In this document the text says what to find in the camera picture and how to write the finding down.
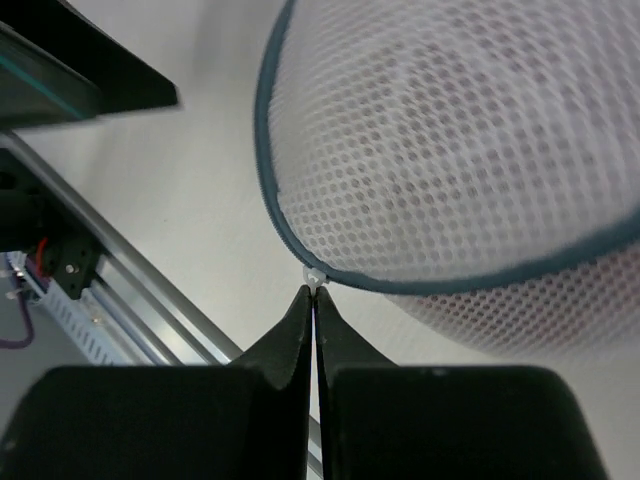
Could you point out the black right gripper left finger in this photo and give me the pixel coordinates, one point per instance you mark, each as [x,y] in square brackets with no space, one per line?
[245,420]

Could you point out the white slotted cable duct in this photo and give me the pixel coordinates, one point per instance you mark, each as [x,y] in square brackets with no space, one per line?
[84,321]

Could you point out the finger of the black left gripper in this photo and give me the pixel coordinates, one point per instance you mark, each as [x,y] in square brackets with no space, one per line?
[58,67]

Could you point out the aluminium front rail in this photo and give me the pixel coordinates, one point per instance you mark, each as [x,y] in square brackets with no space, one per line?
[158,325]

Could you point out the blue-trimmed mesh laundry bag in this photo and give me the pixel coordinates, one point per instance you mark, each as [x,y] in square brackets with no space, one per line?
[477,162]

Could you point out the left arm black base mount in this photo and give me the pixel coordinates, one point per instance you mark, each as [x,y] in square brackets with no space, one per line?
[35,222]

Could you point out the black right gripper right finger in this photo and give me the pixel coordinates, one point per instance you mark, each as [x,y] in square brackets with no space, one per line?
[379,420]

